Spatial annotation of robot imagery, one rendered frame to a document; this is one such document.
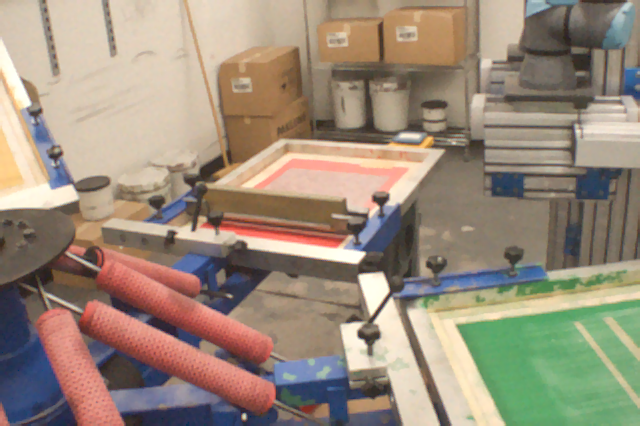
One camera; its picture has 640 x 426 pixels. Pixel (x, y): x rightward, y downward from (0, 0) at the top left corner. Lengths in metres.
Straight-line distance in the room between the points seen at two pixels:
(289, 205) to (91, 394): 0.95
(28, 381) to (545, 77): 1.35
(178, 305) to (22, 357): 0.25
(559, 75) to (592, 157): 0.23
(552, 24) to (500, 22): 3.44
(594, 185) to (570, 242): 0.33
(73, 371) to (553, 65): 1.34
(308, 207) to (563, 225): 0.88
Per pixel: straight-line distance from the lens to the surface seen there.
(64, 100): 3.93
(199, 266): 1.43
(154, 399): 1.11
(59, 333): 0.90
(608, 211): 2.13
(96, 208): 3.77
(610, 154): 1.72
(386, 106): 5.12
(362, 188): 1.97
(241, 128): 5.13
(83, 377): 0.87
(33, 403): 1.08
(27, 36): 3.76
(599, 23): 1.71
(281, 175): 2.12
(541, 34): 1.77
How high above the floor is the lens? 1.68
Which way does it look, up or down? 24 degrees down
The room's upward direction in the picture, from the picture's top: 5 degrees counter-clockwise
